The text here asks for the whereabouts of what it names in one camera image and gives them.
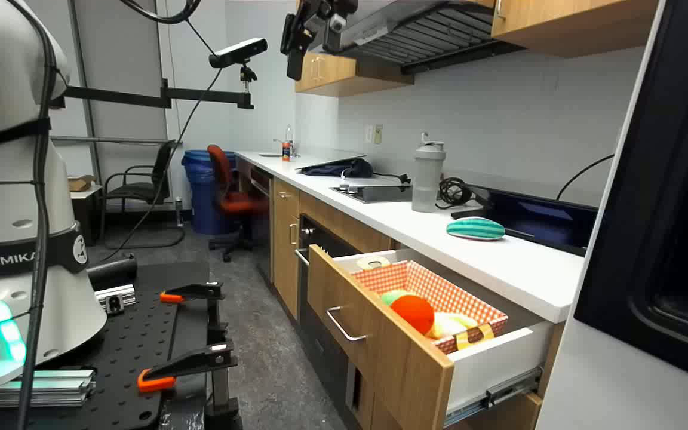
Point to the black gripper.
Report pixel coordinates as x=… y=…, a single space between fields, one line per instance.
x=321 y=15

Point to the orange round plush toy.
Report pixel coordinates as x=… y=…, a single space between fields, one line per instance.
x=414 y=314

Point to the wooden drawer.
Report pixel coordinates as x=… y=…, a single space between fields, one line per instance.
x=393 y=358

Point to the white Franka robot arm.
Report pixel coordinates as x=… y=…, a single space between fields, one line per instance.
x=11 y=198

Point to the green plush toy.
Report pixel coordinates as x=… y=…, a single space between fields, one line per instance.
x=393 y=296

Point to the yellow banana plush toy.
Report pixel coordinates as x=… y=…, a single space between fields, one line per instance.
x=452 y=322

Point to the small bottle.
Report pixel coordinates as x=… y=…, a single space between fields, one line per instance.
x=287 y=150

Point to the black bag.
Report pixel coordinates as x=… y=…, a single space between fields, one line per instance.
x=341 y=167

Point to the grey range hood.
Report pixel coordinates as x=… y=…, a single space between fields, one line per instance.
x=430 y=37

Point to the red office chair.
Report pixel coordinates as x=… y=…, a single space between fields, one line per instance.
x=233 y=203

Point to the blue trash bin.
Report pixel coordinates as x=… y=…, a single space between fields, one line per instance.
x=202 y=198

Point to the black armchair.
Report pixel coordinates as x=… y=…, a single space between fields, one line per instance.
x=160 y=163

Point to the grey shaker bottle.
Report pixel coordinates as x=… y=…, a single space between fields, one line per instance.
x=429 y=180

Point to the wooden base cabinet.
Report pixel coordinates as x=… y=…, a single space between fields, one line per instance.
x=286 y=253

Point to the black headphones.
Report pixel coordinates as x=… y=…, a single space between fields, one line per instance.
x=455 y=192

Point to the grey metal pole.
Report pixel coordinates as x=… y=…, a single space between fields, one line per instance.
x=82 y=56

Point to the teal striped watermelon plush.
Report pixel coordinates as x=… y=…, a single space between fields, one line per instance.
x=476 y=227

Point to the small cardboard box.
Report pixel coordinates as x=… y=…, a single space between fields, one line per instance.
x=79 y=181

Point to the dark small side cabinet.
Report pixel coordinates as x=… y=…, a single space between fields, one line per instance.
x=88 y=216

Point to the black dishwasher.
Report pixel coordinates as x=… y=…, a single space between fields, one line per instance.
x=324 y=334

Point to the small black box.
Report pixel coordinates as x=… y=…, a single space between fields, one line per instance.
x=111 y=273

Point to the orange gingham basket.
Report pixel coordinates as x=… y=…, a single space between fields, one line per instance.
x=455 y=298

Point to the small white device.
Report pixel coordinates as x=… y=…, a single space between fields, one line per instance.
x=115 y=298

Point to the black perforated table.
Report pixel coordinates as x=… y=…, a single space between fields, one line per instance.
x=131 y=350

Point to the black appliance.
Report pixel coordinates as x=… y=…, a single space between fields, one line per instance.
x=670 y=198

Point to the aluminium extrusion bar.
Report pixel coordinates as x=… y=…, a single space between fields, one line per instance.
x=49 y=386

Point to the grey appliance cabinet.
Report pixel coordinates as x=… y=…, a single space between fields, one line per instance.
x=622 y=389

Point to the narrow wooden wall cabinet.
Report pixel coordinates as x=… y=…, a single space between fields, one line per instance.
x=336 y=75

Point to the black boom camera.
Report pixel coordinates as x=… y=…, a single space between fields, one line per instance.
x=238 y=50

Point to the white wall outlet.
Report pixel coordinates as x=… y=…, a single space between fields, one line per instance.
x=374 y=134

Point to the wide wooden wall cabinet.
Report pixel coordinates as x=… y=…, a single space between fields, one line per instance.
x=568 y=19

